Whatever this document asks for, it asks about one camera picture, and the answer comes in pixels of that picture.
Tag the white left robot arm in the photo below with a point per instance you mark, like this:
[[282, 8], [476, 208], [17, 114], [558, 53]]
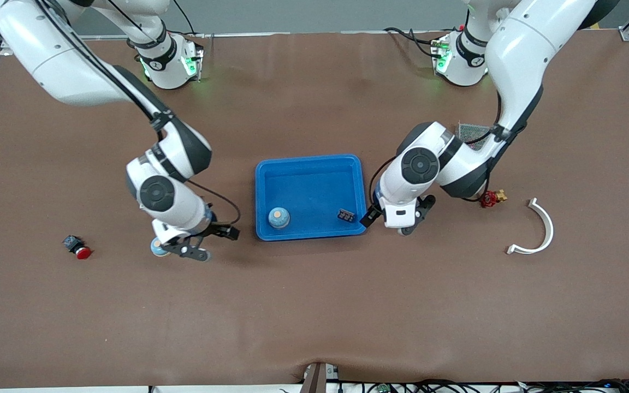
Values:
[[516, 49]]

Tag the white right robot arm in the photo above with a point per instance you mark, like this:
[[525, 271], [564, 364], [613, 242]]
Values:
[[63, 60]]

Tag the brown camera mount bracket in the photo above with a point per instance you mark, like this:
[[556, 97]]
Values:
[[317, 379]]

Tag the brown table mat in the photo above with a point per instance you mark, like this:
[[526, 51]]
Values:
[[314, 305]]

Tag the white curved pipe clamp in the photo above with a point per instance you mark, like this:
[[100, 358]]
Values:
[[550, 226]]

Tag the dark brown cylindrical capacitor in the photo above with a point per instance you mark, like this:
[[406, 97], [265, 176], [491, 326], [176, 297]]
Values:
[[346, 215]]

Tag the red mushroom push button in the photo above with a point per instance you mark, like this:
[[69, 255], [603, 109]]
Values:
[[77, 247]]

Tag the metal mesh power supply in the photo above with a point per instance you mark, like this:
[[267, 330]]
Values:
[[478, 132]]

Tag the blue plastic tray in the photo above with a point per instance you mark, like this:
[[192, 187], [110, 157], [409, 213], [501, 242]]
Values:
[[309, 191]]

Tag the blue dome call bell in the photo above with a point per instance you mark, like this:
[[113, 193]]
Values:
[[157, 248], [279, 217]]

